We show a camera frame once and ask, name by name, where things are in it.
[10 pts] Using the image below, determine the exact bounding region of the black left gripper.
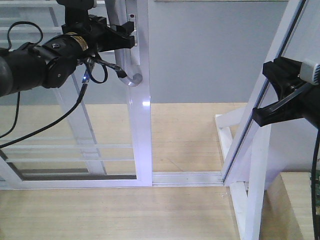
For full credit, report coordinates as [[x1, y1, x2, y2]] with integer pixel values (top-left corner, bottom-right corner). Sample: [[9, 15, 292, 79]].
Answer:
[[61, 0, 135, 52]]

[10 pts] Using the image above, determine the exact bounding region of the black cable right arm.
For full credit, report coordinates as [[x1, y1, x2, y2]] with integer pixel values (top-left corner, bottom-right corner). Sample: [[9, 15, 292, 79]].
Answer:
[[310, 127, 320, 240]]

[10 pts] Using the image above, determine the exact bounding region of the white diagonal support bracket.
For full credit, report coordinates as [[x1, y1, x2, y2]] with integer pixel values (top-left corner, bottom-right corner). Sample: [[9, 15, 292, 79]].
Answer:
[[215, 107, 248, 240]]

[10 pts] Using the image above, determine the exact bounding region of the fixed glass door panel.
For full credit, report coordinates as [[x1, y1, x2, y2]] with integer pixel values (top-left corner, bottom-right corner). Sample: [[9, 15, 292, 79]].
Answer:
[[9, 0, 106, 176]]

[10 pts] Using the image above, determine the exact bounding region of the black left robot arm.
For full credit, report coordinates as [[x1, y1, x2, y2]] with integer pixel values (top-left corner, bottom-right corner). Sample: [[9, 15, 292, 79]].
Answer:
[[0, 0, 135, 96]]

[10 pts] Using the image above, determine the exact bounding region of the white framed transparent sliding door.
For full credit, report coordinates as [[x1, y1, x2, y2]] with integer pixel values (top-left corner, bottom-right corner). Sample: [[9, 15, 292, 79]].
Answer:
[[0, 0, 152, 190]]

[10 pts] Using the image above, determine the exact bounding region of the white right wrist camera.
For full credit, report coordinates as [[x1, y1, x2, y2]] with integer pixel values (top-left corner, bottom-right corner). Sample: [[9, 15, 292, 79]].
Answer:
[[299, 59, 320, 86]]

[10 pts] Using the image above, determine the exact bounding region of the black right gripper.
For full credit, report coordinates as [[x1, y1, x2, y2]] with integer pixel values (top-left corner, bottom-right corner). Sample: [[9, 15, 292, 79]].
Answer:
[[252, 56, 320, 129]]

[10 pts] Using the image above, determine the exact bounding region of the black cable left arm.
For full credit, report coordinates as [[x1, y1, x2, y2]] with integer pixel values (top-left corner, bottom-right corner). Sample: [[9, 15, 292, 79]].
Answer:
[[0, 21, 128, 148]]

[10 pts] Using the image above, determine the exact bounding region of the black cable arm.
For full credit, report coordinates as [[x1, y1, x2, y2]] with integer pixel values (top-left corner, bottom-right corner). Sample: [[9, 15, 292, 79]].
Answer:
[[0, 21, 128, 148], [310, 127, 320, 240]]

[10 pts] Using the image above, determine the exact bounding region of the silver door handle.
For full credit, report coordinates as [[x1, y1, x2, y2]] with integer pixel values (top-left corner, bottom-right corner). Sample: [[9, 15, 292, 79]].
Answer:
[[105, 0, 143, 87]]

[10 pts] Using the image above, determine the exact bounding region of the aluminium floor door track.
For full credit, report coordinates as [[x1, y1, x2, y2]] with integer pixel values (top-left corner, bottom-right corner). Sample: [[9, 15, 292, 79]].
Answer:
[[152, 171, 224, 187]]

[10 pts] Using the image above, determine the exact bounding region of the wooden base platform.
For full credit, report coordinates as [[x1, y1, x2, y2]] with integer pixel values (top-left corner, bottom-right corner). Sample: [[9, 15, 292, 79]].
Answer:
[[0, 103, 317, 240]]

